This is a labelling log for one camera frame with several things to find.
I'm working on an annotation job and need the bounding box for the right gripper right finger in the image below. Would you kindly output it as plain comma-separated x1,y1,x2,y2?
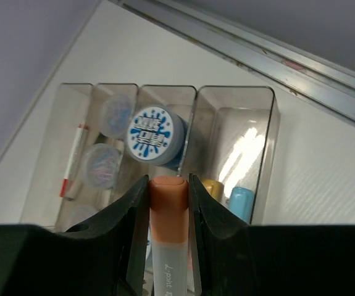
188,175,355,295

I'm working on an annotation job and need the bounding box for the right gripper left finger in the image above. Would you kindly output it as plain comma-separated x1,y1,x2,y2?
0,176,149,295

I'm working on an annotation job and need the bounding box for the blue highlighter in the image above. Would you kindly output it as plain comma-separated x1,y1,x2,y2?
228,187,254,224

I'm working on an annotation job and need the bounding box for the red whiteboard marker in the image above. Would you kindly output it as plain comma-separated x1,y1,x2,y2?
59,123,89,200

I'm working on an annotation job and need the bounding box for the clear paperclip jar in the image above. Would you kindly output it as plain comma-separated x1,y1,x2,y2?
99,93,133,140
81,143,120,190

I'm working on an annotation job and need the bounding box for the blue paint jar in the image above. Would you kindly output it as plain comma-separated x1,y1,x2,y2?
125,105,188,170

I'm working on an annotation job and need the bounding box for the clear four-compartment organizer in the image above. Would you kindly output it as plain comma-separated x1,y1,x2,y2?
21,83,280,231

